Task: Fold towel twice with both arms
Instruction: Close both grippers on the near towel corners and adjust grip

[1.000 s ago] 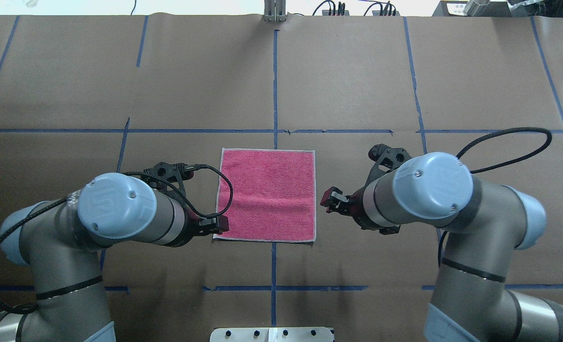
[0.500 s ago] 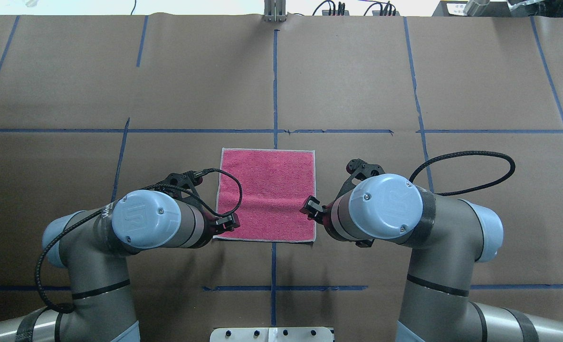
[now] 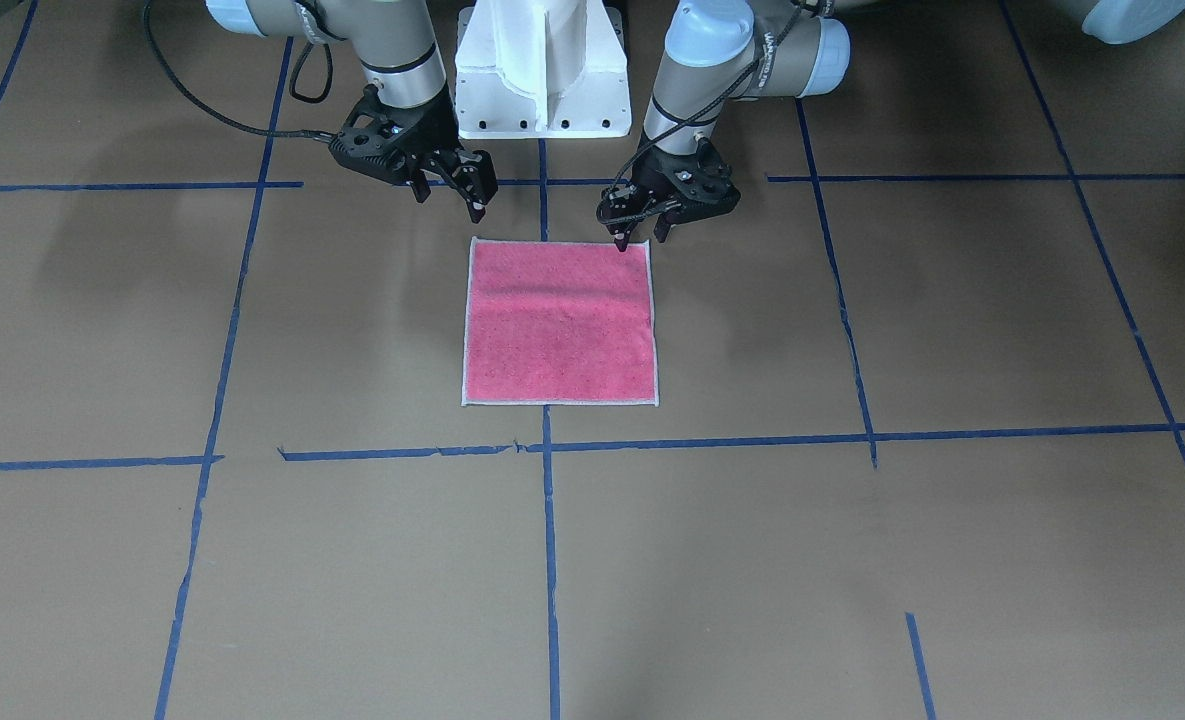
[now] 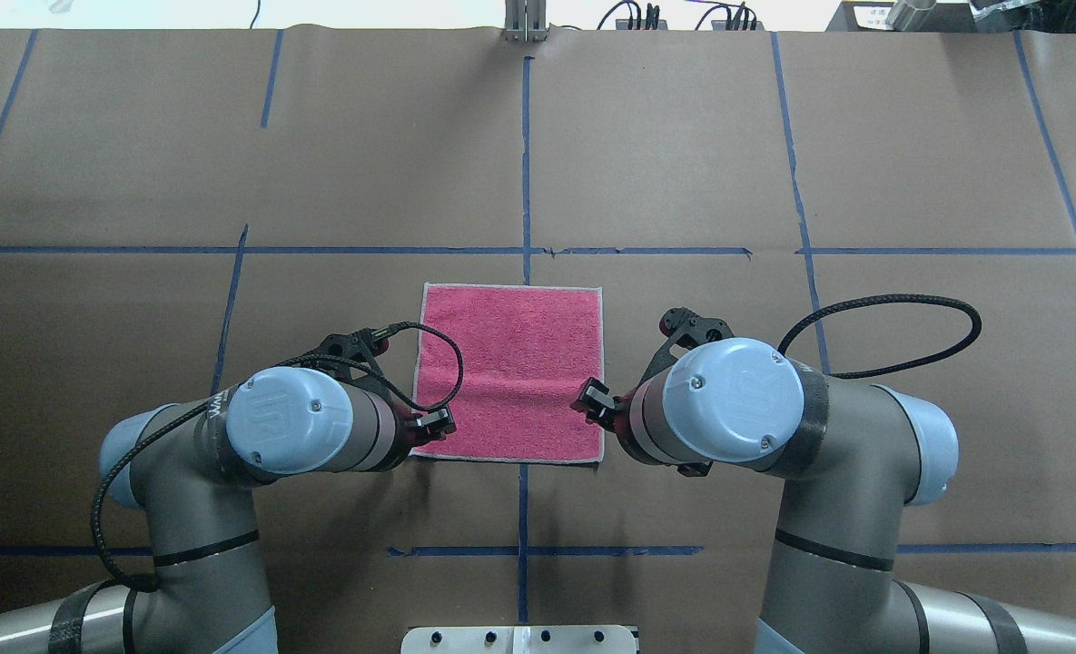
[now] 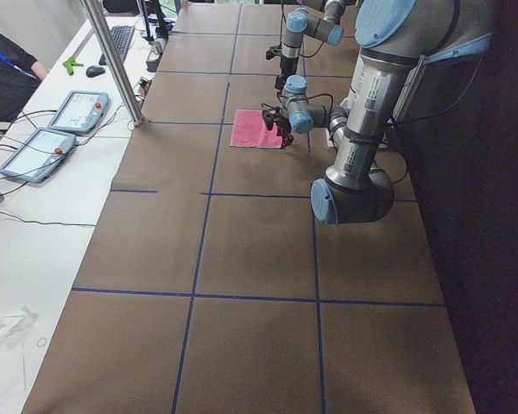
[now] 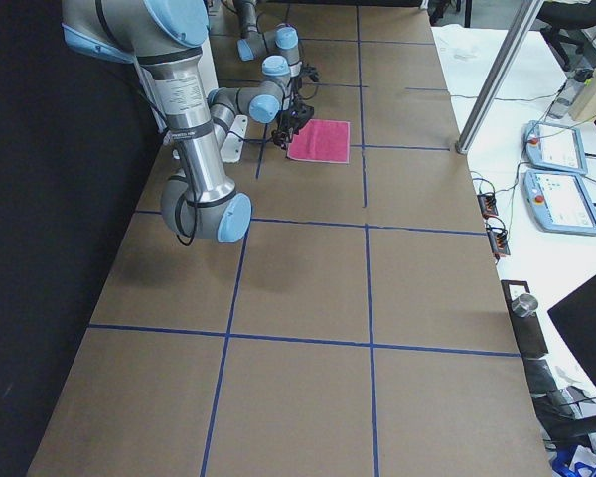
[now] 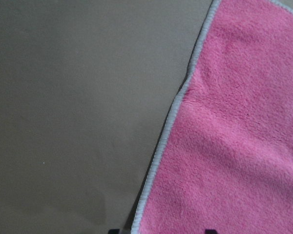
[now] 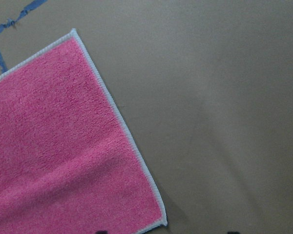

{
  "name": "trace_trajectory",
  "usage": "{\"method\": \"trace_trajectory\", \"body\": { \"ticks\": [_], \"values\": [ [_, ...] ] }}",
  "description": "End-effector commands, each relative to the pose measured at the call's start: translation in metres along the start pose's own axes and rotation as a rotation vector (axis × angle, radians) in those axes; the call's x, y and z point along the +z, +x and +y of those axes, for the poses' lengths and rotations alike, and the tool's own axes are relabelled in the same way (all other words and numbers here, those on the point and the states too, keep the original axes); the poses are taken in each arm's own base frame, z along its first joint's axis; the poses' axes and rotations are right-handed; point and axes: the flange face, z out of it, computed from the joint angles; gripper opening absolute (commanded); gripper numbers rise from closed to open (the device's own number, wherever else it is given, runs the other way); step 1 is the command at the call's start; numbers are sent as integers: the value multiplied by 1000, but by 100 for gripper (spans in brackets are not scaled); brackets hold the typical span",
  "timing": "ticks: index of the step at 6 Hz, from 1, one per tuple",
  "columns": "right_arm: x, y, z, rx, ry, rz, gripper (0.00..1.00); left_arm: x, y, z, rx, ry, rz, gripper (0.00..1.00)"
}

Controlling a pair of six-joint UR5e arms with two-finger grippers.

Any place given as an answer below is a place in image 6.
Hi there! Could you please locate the teach pendant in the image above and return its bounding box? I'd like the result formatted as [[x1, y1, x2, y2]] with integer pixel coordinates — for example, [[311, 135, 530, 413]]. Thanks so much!
[[522, 169, 596, 237], [523, 120, 588, 175]]

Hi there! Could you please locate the aluminium frame post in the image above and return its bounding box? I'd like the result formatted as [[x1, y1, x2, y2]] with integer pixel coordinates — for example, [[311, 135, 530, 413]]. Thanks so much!
[[455, 0, 544, 155]]

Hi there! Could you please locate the upper teach pendant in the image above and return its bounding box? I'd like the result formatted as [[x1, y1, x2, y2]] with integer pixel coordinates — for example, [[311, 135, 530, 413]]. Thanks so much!
[[523, 120, 588, 175]]

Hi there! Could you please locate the black office chair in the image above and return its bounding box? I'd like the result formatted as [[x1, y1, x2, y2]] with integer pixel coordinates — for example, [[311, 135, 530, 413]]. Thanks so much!
[[537, 0, 596, 72]]

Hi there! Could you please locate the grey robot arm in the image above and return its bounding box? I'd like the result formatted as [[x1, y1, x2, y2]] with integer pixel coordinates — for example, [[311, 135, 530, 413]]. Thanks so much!
[[232, 0, 320, 83], [62, 1, 318, 244]]

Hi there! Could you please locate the white side table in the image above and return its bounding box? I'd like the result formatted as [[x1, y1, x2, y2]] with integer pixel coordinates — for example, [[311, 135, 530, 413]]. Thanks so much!
[[429, 22, 596, 398]]

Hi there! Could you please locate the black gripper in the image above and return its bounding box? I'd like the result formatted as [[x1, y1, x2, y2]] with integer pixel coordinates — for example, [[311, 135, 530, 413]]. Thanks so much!
[[273, 101, 312, 149], [298, 64, 320, 83]]

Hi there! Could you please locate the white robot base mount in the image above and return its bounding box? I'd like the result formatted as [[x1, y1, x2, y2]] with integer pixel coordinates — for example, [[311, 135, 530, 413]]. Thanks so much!
[[221, 115, 248, 164]]

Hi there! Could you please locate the orange black connector box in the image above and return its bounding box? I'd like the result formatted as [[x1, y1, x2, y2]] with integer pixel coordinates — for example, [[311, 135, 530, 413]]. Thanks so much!
[[477, 192, 499, 219], [486, 225, 511, 260]]

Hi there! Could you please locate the silver metal cylinder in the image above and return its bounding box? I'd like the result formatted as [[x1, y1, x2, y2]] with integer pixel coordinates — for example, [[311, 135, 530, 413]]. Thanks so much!
[[511, 293, 539, 318]]

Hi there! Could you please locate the upper orange black connector box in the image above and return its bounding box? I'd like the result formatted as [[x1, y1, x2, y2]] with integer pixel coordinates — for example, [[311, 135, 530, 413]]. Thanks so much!
[[477, 192, 499, 219]]

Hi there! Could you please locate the pink towel with white edge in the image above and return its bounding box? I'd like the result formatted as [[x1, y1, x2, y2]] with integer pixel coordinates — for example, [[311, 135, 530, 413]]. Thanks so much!
[[287, 119, 351, 164]]

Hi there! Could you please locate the lower teach pendant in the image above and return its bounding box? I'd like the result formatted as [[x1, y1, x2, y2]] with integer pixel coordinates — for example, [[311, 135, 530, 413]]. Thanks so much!
[[522, 169, 596, 237]]

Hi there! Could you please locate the black flat plate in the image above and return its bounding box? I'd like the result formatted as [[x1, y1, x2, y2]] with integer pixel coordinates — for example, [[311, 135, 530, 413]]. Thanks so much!
[[501, 279, 548, 360]]

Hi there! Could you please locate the lower orange black connector box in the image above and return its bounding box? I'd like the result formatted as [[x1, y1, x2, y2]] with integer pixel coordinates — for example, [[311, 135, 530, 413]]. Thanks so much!
[[486, 225, 511, 260]]

